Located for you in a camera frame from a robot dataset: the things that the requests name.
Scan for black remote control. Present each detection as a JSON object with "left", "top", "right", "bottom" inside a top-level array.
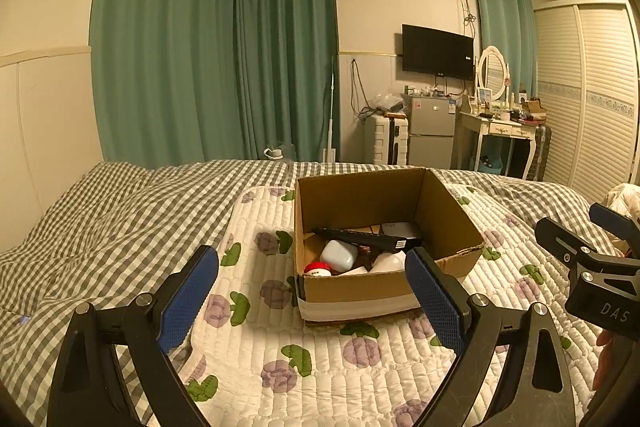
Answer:
[{"left": 312, "top": 227, "right": 407, "bottom": 254}]

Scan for white dressing table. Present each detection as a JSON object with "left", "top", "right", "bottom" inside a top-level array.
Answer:
[{"left": 457, "top": 108, "right": 539, "bottom": 180}]

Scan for white mop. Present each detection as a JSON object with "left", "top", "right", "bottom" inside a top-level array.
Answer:
[{"left": 319, "top": 54, "right": 341, "bottom": 163}]

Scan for oval white mirror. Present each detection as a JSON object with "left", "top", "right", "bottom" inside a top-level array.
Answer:
[{"left": 476, "top": 45, "right": 507, "bottom": 100}]

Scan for person's right hand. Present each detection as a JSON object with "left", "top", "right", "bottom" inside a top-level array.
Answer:
[{"left": 594, "top": 331, "right": 621, "bottom": 391}]

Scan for light blue-green curtain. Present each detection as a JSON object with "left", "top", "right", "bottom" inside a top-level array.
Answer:
[{"left": 470, "top": 0, "right": 539, "bottom": 96}]

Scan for white suitcase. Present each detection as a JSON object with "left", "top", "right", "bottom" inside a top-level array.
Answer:
[{"left": 364, "top": 114, "right": 410, "bottom": 166}]

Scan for white slatted wardrobe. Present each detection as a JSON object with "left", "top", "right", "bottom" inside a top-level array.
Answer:
[{"left": 532, "top": 0, "right": 640, "bottom": 200}]

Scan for silver fridge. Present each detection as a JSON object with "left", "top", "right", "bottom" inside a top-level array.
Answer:
[{"left": 407, "top": 94, "right": 460, "bottom": 169}]

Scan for hanging wall cables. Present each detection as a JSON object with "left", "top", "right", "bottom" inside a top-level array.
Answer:
[{"left": 349, "top": 56, "right": 372, "bottom": 118}]

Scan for dark checked suitcase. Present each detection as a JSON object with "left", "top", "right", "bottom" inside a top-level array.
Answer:
[{"left": 524, "top": 124, "right": 553, "bottom": 182}]

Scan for white puffer jacket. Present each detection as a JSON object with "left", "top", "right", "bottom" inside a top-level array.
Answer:
[{"left": 604, "top": 183, "right": 640, "bottom": 258}]

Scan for clear plastic bag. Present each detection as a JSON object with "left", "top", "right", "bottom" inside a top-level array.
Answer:
[{"left": 372, "top": 92, "right": 402, "bottom": 113}]

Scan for white floral quilted mat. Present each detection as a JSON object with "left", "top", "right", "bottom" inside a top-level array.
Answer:
[{"left": 174, "top": 184, "right": 612, "bottom": 427}]

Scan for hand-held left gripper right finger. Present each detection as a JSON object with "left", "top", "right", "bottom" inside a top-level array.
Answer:
[{"left": 404, "top": 247, "right": 573, "bottom": 427}]

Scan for white cylindrical bottle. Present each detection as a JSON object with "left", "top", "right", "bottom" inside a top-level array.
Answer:
[{"left": 371, "top": 251, "right": 406, "bottom": 274}]

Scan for brown cardboard box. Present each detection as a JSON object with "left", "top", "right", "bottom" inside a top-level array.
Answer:
[{"left": 293, "top": 167, "right": 485, "bottom": 323}]

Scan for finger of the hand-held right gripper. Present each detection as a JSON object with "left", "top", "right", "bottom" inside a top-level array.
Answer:
[
  {"left": 589, "top": 203, "right": 640, "bottom": 255},
  {"left": 534, "top": 217, "right": 640, "bottom": 278}
]

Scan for black wall television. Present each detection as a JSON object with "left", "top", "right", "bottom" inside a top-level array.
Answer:
[{"left": 401, "top": 24, "right": 475, "bottom": 82}]

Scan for wide green curtain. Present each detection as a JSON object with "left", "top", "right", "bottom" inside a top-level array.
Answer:
[{"left": 90, "top": 0, "right": 242, "bottom": 168}]

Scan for grey checked duvet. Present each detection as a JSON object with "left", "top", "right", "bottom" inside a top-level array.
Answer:
[{"left": 0, "top": 159, "right": 627, "bottom": 427}]

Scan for narrow green curtain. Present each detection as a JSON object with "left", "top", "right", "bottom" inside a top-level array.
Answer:
[{"left": 232, "top": 0, "right": 341, "bottom": 163}]

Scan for white earbuds case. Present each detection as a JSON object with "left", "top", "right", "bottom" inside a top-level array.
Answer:
[{"left": 319, "top": 239, "right": 357, "bottom": 272}]

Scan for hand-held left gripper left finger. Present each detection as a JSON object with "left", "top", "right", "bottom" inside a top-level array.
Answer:
[{"left": 47, "top": 245, "right": 219, "bottom": 427}]

